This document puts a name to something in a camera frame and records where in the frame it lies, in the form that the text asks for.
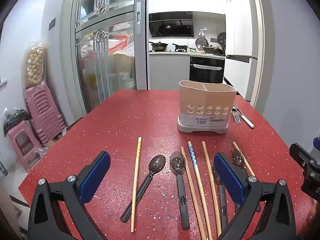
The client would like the black wok with food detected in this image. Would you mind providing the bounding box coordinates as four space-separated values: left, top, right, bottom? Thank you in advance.
202 44 224 55

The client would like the white towel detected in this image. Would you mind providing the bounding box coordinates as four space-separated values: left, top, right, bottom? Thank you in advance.
193 64 223 71

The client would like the black plastic bag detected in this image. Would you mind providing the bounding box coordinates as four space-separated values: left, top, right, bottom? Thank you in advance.
2 107 32 137

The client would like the white refrigerator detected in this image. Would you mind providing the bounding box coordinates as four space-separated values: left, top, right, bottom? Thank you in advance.
220 0 259 103

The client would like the black built-in oven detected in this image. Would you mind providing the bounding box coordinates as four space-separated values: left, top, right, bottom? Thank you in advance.
189 56 225 84

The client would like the clear bag of pale nuts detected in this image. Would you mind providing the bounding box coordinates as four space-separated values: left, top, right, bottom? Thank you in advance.
22 41 48 89

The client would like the wooden chopstick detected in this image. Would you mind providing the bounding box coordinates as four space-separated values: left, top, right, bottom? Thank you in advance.
130 137 142 232
232 141 255 178
180 147 207 240
201 141 222 237

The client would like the white-handled steel spoon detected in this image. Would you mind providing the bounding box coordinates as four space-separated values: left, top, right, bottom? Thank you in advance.
235 107 255 128

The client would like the ornate steel fork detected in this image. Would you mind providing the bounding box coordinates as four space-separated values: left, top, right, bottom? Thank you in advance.
232 107 242 124

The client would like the blue patterned chopstick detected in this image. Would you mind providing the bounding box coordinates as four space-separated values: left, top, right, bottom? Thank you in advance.
187 141 213 240

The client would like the glass sliding door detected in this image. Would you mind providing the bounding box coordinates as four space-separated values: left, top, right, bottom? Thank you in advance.
59 0 148 115

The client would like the beige plastic cutlery holder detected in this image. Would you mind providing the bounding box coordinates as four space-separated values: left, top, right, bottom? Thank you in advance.
177 80 237 133

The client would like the black range hood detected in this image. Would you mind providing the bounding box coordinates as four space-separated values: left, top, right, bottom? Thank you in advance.
149 11 194 38

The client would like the red plastic basket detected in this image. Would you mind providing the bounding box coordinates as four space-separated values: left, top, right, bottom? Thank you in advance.
107 36 133 55

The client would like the stack of pink stools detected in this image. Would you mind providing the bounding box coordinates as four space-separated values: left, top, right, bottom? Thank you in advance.
24 81 67 145

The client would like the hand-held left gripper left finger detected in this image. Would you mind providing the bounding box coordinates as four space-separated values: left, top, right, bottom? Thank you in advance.
27 151 110 240

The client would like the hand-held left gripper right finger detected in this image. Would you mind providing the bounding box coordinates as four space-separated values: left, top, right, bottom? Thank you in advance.
214 152 297 240

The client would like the pink plastic stool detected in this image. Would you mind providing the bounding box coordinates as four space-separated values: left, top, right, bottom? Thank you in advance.
7 120 43 173

